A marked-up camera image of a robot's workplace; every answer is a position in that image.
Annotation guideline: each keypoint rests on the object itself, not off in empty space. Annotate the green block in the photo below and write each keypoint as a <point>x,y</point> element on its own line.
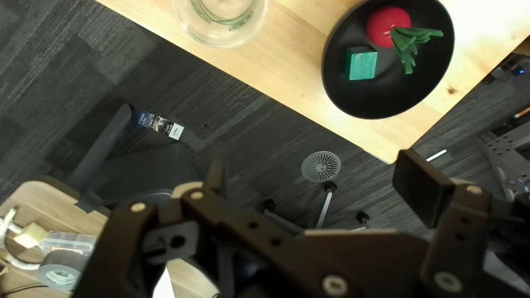
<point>362,64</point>

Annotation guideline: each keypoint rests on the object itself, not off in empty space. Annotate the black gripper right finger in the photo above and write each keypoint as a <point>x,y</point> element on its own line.
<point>468,224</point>

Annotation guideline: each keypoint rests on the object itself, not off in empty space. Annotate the clear cup with green logo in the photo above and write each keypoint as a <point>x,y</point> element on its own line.
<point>221,24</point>

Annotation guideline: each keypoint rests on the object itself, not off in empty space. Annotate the wooden office desk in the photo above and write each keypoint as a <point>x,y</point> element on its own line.
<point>42,208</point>

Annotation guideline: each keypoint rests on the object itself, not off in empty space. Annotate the grey tape roll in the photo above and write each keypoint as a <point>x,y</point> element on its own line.
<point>65,259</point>

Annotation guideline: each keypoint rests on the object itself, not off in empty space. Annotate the black bowl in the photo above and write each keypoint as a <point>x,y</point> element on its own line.
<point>392,92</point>

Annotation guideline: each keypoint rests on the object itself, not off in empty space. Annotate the red radish toy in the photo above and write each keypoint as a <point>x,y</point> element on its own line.
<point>392,27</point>

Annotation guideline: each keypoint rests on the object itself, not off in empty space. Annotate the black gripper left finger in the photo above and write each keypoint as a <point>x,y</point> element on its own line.
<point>241,251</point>

